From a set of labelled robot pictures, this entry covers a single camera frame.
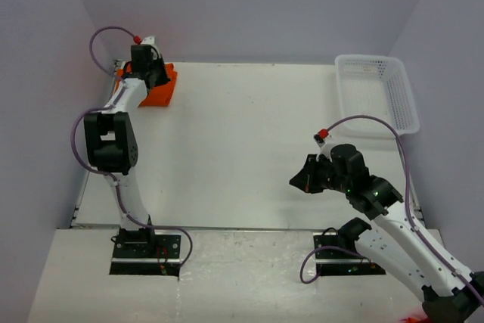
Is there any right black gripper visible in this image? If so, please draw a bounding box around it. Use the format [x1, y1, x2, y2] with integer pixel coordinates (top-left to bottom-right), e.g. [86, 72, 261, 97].
[289, 154, 351, 194]

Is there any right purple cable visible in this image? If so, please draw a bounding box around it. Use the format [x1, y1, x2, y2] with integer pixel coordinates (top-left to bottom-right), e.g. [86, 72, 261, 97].
[299, 114, 484, 307]

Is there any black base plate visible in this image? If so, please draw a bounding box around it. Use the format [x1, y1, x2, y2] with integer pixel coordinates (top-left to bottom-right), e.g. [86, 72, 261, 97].
[313, 229, 386, 277]
[109, 229, 181, 278]

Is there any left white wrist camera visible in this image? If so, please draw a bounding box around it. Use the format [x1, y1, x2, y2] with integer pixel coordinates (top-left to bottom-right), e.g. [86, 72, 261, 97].
[133, 36, 156, 46]

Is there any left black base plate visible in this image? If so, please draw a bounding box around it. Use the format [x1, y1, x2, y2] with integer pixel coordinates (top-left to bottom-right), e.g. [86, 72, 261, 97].
[109, 229, 181, 278]

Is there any red cloth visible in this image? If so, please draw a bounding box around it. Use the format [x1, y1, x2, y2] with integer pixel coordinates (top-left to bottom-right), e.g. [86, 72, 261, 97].
[399, 312, 430, 323]

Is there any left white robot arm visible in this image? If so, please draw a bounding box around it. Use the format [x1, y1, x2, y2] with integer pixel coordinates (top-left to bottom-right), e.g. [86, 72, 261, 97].
[83, 37, 169, 257]

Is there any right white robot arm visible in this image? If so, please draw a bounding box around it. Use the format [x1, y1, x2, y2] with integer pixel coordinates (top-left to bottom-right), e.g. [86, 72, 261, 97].
[290, 144, 483, 322]

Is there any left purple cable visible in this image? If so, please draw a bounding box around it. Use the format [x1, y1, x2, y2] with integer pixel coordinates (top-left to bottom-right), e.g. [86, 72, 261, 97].
[71, 26, 194, 274]

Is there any orange t shirt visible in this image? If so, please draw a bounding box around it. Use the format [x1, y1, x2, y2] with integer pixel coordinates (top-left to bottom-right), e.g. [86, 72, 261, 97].
[138, 63, 178, 107]

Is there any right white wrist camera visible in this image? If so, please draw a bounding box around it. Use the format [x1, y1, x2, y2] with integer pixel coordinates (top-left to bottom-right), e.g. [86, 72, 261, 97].
[313, 129, 334, 159]

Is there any purple cable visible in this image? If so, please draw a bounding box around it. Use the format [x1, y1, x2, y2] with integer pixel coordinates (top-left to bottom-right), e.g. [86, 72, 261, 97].
[299, 114, 484, 307]
[71, 26, 194, 274]

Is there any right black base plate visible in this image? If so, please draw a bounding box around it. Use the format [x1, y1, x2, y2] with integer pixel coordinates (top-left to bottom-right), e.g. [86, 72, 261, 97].
[313, 229, 386, 277]

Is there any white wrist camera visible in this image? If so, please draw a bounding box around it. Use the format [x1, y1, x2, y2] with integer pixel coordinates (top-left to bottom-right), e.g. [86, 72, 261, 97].
[133, 36, 156, 46]
[313, 129, 334, 159]

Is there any white plastic basket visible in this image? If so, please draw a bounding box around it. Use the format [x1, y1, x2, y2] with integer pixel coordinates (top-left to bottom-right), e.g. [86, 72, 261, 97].
[334, 54, 420, 135]

